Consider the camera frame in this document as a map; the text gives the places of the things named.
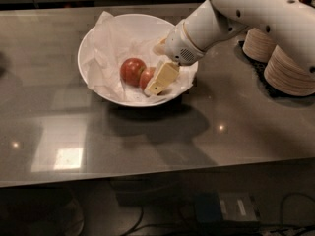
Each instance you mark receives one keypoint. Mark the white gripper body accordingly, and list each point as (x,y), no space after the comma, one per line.
(178,46)

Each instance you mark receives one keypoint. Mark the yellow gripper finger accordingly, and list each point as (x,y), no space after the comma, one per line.
(164,75)
(159,48)

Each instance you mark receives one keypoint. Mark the red apple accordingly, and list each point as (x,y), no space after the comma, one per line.
(146,75)
(131,70)

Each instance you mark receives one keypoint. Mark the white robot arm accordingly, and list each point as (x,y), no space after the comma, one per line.
(289,23)

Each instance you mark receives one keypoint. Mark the white bowl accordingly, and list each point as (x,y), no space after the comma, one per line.
(138,27)

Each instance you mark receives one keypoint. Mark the white crumpled paper liner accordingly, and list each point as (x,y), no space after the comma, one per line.
(108,49)

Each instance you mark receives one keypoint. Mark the rear paper plate stack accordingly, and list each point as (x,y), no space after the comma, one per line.
(258,46)

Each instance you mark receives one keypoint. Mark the black mat under plates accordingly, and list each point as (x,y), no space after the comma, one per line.
(259,69)

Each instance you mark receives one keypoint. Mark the blue box under table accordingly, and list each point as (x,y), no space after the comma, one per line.
(225,207)

